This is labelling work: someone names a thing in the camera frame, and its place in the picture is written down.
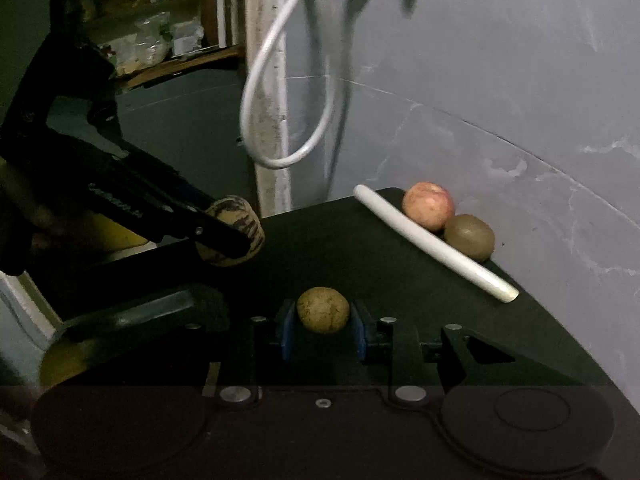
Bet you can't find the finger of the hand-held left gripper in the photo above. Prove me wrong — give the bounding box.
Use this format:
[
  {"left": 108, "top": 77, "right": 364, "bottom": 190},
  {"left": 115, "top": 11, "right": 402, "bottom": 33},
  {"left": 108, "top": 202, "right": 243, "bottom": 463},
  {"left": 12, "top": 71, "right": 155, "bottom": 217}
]
[
  {"left": 89, "top": 174, "right": 252, "bottom": 259},
  {"left": 124, "top": 149, "right": 223, "bottom": 212}
]

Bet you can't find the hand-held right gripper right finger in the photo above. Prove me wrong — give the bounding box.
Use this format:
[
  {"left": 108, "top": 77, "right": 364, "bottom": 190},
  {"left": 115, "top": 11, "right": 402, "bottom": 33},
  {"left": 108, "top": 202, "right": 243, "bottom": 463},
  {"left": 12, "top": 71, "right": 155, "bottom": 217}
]
[{"left": 352, "top": 300, "right": 522, "bottom": 407}]

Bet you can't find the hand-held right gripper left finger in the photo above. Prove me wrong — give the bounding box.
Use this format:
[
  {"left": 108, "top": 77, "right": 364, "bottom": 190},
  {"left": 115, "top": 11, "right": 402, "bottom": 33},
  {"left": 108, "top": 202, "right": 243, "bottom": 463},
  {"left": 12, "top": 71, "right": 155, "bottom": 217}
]
[{"left": 187, "top": 299, "right": 297, "bottom": 407}]

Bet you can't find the small round brown fruit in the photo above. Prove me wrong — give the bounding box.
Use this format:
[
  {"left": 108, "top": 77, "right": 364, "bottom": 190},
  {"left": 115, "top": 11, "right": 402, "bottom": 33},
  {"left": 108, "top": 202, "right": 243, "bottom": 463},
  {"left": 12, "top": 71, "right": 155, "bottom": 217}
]
[{"left": 296, "top": 287, "right": 350, "bottom": 334}]

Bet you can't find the small striped pepino melon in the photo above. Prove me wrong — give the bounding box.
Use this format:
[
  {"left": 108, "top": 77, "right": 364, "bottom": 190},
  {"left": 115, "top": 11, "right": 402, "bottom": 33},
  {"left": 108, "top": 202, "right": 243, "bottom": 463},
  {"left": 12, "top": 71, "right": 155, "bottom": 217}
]
[{"left": 196, "top": 196, "right": 266, "bottom": 267}]

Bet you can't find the dark cabinet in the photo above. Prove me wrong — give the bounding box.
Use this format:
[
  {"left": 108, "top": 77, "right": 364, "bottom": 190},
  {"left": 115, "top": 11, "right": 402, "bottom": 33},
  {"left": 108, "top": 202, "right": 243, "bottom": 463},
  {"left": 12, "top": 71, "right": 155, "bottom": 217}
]
[{"left": 112, "top": 62, "right": 258, "bottom": 211}]

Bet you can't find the white leek stalk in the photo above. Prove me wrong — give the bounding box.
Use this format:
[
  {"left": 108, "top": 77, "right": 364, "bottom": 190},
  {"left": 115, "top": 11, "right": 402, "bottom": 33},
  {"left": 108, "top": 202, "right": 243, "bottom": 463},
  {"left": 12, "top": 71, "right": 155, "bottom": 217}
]
[{"left": 353, "top": 184, "right": 520, "bottom": 304}]

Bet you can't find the wooden shelf board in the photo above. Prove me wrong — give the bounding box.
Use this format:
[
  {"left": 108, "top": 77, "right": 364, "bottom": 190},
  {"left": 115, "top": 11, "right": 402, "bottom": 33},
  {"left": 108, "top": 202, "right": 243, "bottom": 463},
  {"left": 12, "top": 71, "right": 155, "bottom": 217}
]
[{"left": 117, "top": 44, "right": 247, "bottom": 92}]

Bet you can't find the red apple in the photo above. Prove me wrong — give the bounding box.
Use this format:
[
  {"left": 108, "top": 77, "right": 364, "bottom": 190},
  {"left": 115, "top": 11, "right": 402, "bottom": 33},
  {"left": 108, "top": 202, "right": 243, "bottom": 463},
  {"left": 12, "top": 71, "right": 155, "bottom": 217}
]
[{"left": 402, "top": 182, "right": 456, "bottom": 233}]

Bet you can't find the brown kiwi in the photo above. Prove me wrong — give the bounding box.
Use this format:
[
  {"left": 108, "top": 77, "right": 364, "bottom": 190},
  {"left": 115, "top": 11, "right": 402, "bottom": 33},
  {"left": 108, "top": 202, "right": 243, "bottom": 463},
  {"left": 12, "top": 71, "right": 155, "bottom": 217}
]
[{"left": 444, "top": 214, "right": 496, "bottom": 263}]

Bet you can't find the pile of plastic bags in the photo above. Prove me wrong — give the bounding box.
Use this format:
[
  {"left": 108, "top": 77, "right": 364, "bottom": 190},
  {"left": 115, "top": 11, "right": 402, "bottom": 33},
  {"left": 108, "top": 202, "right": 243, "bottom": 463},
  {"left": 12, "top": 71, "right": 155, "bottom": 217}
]
[{"left": 97, "top": 10, "right": 207, "bottom": 73}]

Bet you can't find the white door frame post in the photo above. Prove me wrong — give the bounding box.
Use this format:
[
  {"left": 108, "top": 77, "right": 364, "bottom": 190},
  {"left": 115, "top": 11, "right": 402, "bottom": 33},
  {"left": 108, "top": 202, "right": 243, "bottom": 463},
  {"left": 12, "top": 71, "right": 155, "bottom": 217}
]
[{"left": 244, "top": 0, "right": 294, "bottom": 217}]

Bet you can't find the grey cable loop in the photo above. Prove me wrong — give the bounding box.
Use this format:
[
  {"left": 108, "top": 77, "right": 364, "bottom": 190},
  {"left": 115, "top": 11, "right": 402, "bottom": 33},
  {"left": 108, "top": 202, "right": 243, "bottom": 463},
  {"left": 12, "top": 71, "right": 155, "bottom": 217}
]
[{"left": 239, "top": 0, "right": 337, "bottom": 170}]

